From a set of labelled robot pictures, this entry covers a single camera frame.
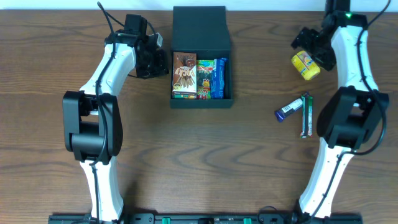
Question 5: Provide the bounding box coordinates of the green black candy bar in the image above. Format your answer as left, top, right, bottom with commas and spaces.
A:
300, 92, 313, 138

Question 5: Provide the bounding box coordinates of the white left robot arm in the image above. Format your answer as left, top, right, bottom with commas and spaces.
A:
62, 14, 169, 223

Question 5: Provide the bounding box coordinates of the green gummy worms bag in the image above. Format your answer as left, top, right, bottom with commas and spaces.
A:
197, 60, 214, 100

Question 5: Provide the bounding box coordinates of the brown chocolate sticks box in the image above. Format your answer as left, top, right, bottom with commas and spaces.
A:
172, 52, 197, 95

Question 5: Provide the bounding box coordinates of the black box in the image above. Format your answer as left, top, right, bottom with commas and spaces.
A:
170, 6, 234, 109

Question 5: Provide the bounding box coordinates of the green pretzel snack box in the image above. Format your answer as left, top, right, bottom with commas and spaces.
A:
172, 94, 197, 100

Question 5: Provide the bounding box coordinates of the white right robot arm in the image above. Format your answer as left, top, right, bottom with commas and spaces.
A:
291, 0, 389, 223

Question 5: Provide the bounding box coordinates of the blue cookie roll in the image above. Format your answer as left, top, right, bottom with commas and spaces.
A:
211, 58, 228, 99

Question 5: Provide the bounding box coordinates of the dark blue chocolate bar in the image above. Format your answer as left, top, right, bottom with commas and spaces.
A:
274, 98, 303, 123

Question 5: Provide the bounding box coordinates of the black mounting rail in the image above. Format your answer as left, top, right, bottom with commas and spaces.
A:
48, 212, 364, 224

